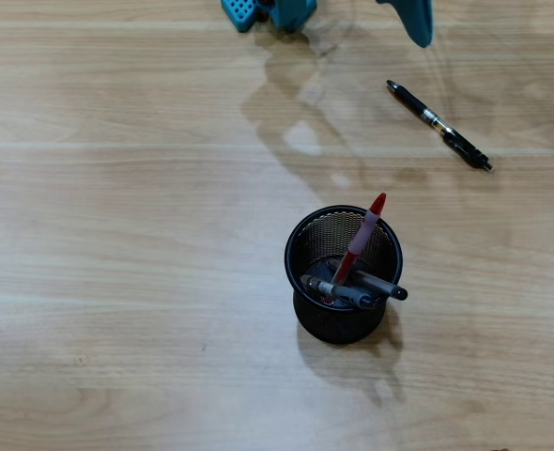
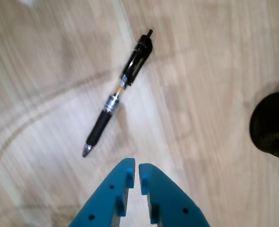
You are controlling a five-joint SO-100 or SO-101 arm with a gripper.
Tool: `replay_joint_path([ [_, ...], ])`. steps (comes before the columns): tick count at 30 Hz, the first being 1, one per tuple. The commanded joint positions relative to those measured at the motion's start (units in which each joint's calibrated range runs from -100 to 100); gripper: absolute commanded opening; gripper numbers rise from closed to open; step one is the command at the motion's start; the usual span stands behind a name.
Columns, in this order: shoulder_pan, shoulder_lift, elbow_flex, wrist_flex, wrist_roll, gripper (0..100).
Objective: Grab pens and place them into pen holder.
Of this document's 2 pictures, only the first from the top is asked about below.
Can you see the black retractable gel pen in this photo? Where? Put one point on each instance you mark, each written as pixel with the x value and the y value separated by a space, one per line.
pixel 410 101

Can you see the red retractable pen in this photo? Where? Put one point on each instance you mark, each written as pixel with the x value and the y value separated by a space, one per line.
pixel 361 237

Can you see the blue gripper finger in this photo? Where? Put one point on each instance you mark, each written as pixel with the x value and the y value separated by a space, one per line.
pixel 418 19

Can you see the clear pen with black cap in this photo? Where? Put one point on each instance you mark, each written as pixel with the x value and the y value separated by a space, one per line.
pixel 385 287

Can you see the grey grip retractable pen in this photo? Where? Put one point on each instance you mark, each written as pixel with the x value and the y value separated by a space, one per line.
pixel 347 295

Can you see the black mesh pen holder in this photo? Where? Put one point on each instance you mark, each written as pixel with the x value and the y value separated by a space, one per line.
pixel 338 329

